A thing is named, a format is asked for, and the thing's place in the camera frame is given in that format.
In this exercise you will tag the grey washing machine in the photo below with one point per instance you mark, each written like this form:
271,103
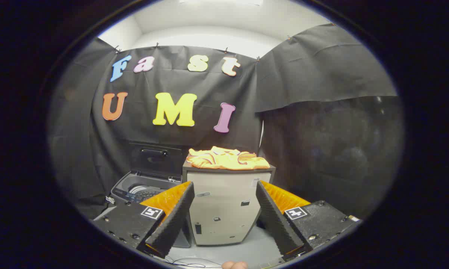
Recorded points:
134,183

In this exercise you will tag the orange polo shirt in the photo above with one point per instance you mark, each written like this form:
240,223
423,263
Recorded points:
224,160

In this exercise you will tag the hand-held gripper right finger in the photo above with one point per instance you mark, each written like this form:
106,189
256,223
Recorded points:
274,220

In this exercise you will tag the black backdrop cloth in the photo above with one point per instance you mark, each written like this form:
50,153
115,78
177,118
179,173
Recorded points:
179,134

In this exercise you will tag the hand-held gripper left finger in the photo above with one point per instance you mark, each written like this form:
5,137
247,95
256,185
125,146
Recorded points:
174,220

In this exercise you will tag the beige cabinet with grey top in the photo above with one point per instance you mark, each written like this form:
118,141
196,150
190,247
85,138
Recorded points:
224,201

